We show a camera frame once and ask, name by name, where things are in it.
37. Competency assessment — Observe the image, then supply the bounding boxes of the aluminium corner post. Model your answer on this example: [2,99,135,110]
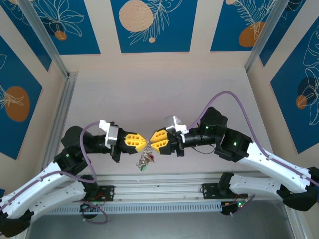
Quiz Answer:
[17,0,70,78]
[245,0,292,73]

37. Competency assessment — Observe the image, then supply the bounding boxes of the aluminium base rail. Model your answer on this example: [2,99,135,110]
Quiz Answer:
[49,171,280,204]

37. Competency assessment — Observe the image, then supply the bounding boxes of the silver key plate with rings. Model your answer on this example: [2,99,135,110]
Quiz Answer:
[135,141,157,172]

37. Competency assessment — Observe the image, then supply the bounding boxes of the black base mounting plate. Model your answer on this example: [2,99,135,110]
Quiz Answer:
[96,185,116,203]
[201,183,221,200]

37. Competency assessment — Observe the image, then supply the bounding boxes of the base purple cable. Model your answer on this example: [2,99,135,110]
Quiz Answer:
[81,196,109,224]
[223,194,256,218]

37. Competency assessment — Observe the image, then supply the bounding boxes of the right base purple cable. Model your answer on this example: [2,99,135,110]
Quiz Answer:
[223,194,256,218]

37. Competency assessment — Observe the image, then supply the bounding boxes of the thin black cable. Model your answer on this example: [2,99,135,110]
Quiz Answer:
[193,146,216,154]

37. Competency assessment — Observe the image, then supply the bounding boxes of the aluminium side rail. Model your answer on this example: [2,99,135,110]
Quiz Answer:
[48,71,79,160]

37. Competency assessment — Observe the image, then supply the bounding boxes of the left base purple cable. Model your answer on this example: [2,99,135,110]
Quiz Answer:
[81,196,109,224]

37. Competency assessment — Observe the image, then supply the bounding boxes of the grey slotted cable duct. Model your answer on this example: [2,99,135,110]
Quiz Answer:
[48,201,223,215]

